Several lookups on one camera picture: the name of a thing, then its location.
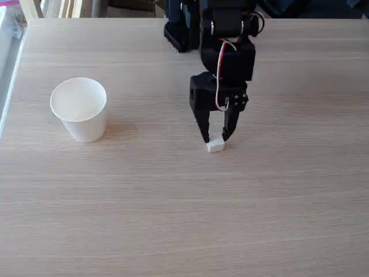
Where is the clear plastic bag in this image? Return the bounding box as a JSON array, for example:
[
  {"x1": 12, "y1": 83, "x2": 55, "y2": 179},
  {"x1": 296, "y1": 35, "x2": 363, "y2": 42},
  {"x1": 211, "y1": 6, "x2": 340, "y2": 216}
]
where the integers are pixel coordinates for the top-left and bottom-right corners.
[{"x1": 0, "y1": 0, "x2": 29, "y2": 40}]

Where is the white and red cable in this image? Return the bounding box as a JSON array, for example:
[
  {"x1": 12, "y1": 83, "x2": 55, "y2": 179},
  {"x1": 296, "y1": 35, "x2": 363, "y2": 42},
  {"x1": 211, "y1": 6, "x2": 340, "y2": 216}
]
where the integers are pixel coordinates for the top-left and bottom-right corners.
[{"x1": 214, "y1": 39, "x2": 239, "y2": 113}]

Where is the small white block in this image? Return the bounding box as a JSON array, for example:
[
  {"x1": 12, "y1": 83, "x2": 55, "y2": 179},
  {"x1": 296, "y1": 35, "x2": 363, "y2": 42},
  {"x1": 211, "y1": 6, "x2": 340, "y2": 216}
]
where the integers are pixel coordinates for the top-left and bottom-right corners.
[{"x1": 206, "y1": 137, "x2": 227, "y2": 154}]

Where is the dark fabric object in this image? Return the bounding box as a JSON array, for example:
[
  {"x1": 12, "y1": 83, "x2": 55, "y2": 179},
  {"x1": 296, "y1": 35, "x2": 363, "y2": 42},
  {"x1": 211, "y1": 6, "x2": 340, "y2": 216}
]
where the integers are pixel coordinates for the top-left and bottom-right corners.
[{"x1": 258, "y1": 0, "x2": 369, "y2": 20}]

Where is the brown cardboard box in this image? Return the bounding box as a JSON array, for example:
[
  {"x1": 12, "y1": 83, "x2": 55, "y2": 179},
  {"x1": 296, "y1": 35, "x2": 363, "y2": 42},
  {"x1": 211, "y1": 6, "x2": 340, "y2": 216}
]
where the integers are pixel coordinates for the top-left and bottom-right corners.
[{"x1": 106, "y1": 0, "x2": 165, "y2": 19}]

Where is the white paper cup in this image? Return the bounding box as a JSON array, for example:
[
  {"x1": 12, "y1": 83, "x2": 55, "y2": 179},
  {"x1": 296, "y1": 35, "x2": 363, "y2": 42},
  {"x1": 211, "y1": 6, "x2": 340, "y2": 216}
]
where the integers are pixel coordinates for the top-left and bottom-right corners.
[{"x1": 50, "y1": 77, "x2": 108, "y2": 144}]

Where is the light wooden slatted frame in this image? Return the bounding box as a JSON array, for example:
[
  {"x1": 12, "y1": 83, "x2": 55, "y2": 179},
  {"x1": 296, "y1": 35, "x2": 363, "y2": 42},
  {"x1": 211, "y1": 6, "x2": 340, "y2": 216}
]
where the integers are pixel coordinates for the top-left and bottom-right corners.
[{"x1": 18, "y1": 0, "x2": 96, "y2": 19}]

